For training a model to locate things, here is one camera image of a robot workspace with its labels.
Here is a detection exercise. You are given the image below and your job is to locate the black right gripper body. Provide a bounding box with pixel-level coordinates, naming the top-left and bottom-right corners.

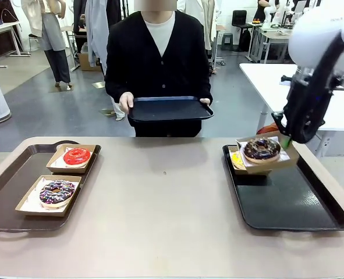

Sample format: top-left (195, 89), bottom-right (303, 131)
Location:
top-left (283, 76), bottom-right (335, 138)

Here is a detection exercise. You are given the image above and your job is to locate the chocolate glazed donut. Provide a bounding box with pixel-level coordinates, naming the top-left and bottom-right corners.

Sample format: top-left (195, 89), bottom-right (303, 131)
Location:
top-left (243, 137), bottom-right (282, 164)

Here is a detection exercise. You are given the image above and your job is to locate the brown cardboard donut box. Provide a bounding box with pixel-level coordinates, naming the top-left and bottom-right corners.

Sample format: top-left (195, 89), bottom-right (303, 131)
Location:
top-left (228, 145), bottom-right (273, 176)
top-left (45, 144), bottom-right (98, 174)
top-left (15, 174), bottom-right (82, 218)
top-left (235, 132), bottom-right (300, 175)

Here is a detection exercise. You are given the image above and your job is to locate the yellow sprinkled donut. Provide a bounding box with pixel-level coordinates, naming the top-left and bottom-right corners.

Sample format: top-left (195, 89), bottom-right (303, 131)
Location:
top-left (232, 151), bottom-right (247, 170)

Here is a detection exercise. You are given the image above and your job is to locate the small black serving tray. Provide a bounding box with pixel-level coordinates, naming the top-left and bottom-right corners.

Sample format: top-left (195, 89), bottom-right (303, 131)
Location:
top-left (127, 96), bottom-right (215, 123)

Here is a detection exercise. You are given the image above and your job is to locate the red glazed donut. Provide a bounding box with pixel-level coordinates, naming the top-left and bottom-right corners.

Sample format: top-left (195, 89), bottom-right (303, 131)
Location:
top-left (63, 147), bottom-right (91, 168)

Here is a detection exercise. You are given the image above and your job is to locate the purple white sprinkled donut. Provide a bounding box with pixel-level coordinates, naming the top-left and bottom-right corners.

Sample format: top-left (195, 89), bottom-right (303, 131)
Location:
top-left (39, 179), bottom-right (76, 209)

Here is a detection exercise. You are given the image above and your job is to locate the person's right forearm black sleeve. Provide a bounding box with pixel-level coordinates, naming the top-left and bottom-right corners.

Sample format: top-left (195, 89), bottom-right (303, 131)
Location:
top-left (104, 65), bottom-right (126, 101)

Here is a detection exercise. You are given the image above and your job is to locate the person's left forearm black sleeve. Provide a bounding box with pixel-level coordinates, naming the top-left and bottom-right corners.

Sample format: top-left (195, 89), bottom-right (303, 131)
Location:
top-left (199, 71), bottom-right (214, 102)

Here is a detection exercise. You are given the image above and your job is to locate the large black tray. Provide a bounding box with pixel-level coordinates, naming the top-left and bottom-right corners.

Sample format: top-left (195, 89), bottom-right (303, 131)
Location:
top-left (222, 144), bottom-right (344, 233)

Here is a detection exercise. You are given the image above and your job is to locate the large brown tray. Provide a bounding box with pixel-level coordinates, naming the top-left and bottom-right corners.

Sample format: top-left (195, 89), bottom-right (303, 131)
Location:
top-left (0, 141), bottom-right (102, 233)

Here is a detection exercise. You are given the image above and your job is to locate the person's right hand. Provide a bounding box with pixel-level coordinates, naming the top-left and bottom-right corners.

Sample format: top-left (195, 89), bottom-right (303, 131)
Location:
top-left (119, 92), bottom-right (134, 114)

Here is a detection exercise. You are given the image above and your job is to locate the orange bag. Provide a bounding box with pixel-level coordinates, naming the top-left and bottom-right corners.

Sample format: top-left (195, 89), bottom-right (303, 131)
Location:
top-left (256, 121), bottom-right (280, 138)

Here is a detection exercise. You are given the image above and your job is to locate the white side table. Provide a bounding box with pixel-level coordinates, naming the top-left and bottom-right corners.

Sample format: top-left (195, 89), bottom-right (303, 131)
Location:
top-left (239, 63), bottom-right (344, 158)

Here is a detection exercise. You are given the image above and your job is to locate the grey background table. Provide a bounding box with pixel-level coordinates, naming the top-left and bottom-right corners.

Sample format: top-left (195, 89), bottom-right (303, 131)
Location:
top-left (247, 22), bottom-right (295, 63)

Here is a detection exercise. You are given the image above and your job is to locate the black office chair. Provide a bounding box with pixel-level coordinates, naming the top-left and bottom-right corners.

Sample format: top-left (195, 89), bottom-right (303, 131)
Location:
top-left (232, 10), bottom-right (253, 52)

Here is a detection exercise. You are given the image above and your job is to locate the person in black cardigan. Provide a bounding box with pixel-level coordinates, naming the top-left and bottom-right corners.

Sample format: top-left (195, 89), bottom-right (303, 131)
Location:
top-left (104, 0), bottom-right (214, 138)

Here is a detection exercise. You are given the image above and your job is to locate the white trousers mannequin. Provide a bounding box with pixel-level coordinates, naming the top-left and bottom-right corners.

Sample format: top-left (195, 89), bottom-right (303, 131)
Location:
top-left (110, 95), bottom-right (126, 121)

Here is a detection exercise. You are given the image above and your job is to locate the brown cardboard carton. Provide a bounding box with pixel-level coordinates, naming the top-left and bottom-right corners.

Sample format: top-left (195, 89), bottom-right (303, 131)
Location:
top-left (78, 43), bottom-right (102, 72)

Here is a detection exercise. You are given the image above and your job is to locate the grey hanging garment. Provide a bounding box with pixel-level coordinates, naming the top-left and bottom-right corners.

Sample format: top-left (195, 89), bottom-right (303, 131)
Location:
top-left (84, 0), bottom-right (111, 76)

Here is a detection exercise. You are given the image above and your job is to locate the mannequin with beige vest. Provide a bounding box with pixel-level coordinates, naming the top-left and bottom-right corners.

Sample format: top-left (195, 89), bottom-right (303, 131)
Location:
top-left (22, 0), bottom-right (73, 88)

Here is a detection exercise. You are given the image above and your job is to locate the white background desk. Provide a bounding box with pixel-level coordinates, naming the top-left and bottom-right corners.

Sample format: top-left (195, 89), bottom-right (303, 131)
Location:
top-left (0, 22), bottom-right (24, 69)

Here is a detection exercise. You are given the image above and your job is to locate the thick black cable hose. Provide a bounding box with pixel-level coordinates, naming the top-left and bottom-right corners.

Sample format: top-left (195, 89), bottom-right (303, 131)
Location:
top-left (288, 30), bottom-right (344, 144)

